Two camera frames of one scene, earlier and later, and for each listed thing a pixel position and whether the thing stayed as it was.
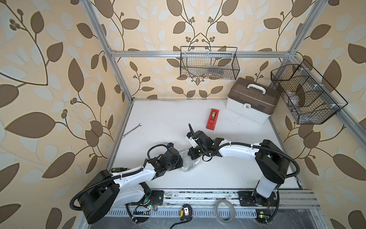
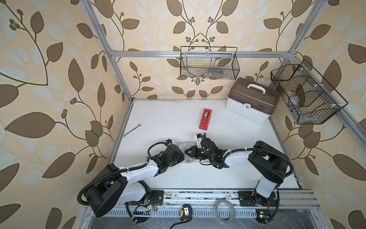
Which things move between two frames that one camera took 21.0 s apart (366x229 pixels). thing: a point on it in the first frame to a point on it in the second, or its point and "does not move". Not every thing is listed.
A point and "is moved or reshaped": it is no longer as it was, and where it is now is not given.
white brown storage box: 252,99 does not move
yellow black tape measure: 186,212 does not move
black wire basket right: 311,99 does not move
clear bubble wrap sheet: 188,163 is moved or reshaped
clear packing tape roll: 232,210 does not move
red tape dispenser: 212,119 to 205,119
